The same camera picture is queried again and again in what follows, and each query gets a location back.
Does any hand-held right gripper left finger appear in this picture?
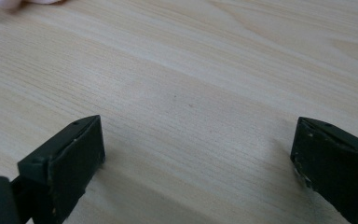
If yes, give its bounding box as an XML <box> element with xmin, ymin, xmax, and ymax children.
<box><xmin>10</xmin><ymin>114</ymin><xmax>106</xmax><ymax>224</ymax></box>

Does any pale pink cloth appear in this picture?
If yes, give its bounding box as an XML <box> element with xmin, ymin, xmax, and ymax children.
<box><xmin>0</xmin><ymin>0</ymin><xmax>63</xmax><ymax>10</ymax></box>

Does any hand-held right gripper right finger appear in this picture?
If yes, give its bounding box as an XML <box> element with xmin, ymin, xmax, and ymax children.
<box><xmin>289</xmin><ymin>116</ymin><xmax>358</xmax><ymax>224</ymax></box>

